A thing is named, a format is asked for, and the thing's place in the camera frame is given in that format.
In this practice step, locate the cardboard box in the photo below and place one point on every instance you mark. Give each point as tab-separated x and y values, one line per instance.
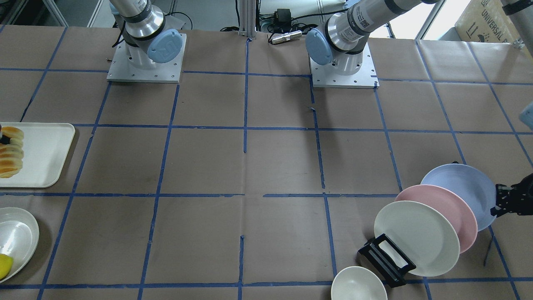
485	21

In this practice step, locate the silver cylindrical tool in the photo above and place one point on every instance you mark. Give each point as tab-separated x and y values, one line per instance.
285	37

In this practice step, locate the yellow lemon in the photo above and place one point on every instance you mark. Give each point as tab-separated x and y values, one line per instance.
6	264

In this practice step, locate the white rectangular tray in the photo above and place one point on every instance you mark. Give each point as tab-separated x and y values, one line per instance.
45	147

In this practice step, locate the white plate in rack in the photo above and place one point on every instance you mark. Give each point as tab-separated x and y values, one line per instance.
423	234

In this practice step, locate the cream bowl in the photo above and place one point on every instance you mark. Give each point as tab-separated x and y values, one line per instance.
357	283

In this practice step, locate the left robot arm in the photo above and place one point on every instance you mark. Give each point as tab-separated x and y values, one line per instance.
338	44

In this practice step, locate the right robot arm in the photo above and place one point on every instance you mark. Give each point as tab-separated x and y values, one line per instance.
152	37

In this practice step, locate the blue plate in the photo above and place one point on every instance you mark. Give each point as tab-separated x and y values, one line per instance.
470	184

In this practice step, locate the yellow sliced bread loaf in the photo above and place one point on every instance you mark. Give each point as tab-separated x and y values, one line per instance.
11	151

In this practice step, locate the aluminium frame post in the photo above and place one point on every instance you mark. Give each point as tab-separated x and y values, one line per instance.
248	18

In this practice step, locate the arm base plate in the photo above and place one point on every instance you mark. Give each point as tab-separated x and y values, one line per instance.
131	65
346	71

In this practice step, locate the pink plate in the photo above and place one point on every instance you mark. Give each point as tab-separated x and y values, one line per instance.
450	205

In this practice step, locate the cream round plate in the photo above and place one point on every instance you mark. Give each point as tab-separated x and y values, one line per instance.
19	236

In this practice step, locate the black power adapter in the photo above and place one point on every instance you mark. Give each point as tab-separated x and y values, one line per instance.
282	16

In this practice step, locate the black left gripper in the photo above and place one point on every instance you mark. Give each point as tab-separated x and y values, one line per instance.
517	199

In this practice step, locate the black plate rack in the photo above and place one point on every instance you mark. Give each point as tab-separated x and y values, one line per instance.
393	274

